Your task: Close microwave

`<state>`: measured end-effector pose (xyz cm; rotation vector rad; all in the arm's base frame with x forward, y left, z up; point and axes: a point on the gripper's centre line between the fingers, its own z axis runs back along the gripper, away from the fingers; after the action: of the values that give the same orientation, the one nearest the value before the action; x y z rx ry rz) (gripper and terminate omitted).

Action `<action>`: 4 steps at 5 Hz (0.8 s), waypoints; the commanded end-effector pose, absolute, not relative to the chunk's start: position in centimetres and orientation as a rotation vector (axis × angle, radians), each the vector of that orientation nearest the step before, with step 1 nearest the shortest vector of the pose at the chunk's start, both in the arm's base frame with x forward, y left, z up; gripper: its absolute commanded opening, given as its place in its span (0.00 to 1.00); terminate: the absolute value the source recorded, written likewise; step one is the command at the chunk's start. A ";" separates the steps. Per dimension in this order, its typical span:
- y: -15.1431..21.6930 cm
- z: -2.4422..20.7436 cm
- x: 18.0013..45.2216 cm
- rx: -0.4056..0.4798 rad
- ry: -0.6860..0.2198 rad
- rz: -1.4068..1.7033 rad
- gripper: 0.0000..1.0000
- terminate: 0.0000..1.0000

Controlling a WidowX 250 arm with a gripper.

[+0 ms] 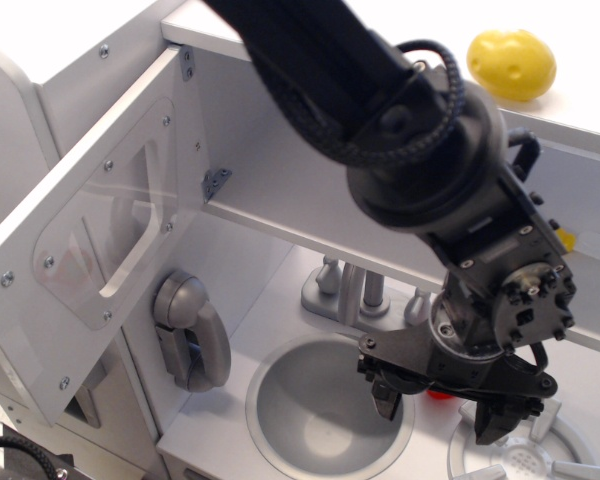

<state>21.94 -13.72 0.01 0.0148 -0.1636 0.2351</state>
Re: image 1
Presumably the yellow toy potato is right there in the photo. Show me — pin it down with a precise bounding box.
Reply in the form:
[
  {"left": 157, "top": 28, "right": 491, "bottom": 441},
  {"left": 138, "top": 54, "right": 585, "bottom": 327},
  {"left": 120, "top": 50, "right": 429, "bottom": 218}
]
[{"left": 466, "top": 30, "right": 557, "bottom": 102}]

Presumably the white toy kitchen cabinet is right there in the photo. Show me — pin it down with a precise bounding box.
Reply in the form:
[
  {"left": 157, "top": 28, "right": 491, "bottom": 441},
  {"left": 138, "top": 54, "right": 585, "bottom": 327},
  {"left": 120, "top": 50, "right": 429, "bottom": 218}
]
[{"left": 162, "top": 1, "right": 600, "bottom": 463}]

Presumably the white toy fridge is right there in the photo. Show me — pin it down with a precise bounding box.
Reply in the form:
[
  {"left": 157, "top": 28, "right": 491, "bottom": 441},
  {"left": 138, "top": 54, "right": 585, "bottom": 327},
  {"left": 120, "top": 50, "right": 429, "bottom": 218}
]
[{"left": 0, "top": 50, "right": 168, "bottom": 479}]

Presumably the grey stove burner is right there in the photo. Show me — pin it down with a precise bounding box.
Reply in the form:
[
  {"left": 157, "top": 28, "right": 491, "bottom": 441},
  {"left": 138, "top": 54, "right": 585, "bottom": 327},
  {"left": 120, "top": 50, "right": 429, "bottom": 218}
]
[{"left": 447, "top": 399, "right": 600, "bottom": 479}]

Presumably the black braided cable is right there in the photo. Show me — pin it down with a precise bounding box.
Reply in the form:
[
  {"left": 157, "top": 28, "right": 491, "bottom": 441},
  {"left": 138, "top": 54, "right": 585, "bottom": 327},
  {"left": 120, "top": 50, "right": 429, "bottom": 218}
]
[{"left": 0, "top": 433, "right": 76, "bottom": 480}]

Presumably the grey toy faucet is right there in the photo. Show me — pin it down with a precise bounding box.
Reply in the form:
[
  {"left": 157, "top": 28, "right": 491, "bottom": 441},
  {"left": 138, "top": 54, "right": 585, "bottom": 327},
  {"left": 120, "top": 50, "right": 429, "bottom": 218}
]
[{"left": 301, "top": 256, "right": 432, "bottom": 332}]

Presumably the grey round sink bowl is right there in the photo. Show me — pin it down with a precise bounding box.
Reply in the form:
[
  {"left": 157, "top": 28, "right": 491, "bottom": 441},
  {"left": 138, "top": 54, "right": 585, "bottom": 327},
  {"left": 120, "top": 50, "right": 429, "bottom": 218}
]
[{"left": 245, "top": 333, "right": 415, "bottom": 479}]

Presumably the yellow handled toy knife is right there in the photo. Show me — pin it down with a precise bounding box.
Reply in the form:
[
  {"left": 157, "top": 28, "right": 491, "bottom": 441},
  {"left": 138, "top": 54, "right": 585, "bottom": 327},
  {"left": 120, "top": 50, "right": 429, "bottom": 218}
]
[{"left": 556, "top": 228, "right": 600, "bottom": 260}]

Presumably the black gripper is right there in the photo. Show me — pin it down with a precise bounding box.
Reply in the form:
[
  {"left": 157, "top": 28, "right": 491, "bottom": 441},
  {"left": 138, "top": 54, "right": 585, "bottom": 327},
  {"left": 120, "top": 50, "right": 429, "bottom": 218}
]
[{"left": 358, "top": 292, "right": 558, "bottom": 445}]

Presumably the red toy strawberry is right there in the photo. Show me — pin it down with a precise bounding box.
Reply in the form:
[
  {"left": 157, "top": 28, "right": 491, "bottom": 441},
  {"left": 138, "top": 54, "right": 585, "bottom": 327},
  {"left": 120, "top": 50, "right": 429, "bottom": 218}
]
[{"left": 426, "top": 389, "right": 454, "bottom": 401}]

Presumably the grey toy telephone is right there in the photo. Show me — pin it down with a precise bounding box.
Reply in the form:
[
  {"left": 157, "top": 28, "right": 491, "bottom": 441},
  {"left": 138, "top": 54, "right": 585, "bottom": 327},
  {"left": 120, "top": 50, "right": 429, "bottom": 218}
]
[{"left": 153, "top": 270, "right": 231, "bottom": 393}]

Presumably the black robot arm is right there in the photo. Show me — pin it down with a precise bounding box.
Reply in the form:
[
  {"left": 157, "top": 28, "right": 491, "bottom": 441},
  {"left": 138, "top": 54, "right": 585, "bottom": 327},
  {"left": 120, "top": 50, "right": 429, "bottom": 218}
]
[{"left": 211, "top": 1, "right": 576, "bottom": 445}]

